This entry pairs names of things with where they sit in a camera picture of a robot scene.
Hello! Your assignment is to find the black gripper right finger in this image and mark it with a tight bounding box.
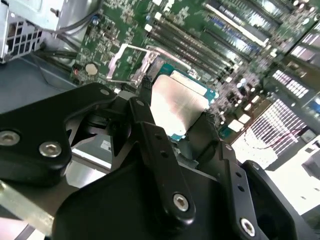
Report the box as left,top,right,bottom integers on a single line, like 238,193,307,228
187,112,316,240

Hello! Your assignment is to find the silver square CPU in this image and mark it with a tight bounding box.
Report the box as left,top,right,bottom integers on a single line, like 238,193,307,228
149,69,220,143

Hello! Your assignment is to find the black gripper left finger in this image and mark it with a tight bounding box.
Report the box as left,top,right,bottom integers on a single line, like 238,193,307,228
0,76,197,229

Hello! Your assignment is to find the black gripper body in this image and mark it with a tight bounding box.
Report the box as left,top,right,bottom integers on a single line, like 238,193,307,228
53,112,241,240

